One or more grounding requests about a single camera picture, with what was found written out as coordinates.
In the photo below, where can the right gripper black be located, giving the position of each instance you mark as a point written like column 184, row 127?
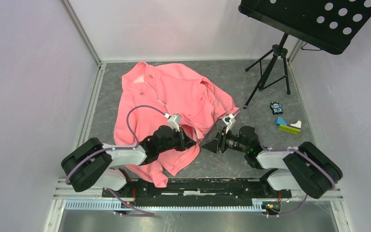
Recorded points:
column 222, row 138

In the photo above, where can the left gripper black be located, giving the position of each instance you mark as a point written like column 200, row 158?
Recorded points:
column 185, row 142

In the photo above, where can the pink zip-up jacket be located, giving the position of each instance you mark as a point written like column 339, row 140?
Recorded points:
column 151, row 91

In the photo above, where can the white object behind arm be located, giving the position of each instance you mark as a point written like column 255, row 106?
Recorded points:
column 298, row 124

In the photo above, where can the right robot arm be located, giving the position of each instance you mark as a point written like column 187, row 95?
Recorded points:
column 304, row 167

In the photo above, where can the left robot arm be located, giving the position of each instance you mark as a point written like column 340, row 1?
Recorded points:
column 93, row 164

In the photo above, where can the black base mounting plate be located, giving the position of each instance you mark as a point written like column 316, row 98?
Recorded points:
column 184, row 192

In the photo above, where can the blue yellow small object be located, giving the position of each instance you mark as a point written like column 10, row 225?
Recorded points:
column 283, row 126

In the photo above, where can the small black blue toy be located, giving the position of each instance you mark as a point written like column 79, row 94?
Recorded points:
column 276, row 108

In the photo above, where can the black music stand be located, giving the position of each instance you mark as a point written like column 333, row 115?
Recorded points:
column 328, row 25

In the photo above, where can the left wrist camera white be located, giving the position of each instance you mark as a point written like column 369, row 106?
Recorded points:
column 173, row 121

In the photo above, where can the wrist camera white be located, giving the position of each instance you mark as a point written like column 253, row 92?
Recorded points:
column 229, row 121
column 173, row 121

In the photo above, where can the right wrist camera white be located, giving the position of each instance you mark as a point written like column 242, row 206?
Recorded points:
column 229, row 121

